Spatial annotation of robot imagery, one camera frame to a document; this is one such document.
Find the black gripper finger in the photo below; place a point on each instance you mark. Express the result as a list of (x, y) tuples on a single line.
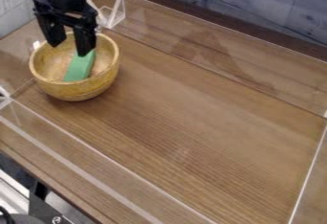
[(84, 38), (52, 27)]

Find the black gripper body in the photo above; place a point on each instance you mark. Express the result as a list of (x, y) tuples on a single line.
[(77, 13)]

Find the green stick block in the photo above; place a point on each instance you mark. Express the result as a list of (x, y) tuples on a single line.
[(80, 67)]

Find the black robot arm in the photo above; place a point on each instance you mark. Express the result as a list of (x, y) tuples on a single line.
[(57, 14)]

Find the wooden bowl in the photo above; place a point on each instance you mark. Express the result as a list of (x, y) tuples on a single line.
[(48, 65)]

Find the clear acrylic corner bracket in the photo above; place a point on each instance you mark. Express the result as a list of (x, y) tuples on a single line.
[(109, 16)]

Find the clear acrylic left bracket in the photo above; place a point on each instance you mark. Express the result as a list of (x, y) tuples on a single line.
[(4, 97)]

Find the black table leg frame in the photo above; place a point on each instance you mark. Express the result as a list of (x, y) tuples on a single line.
[(40, 210)]

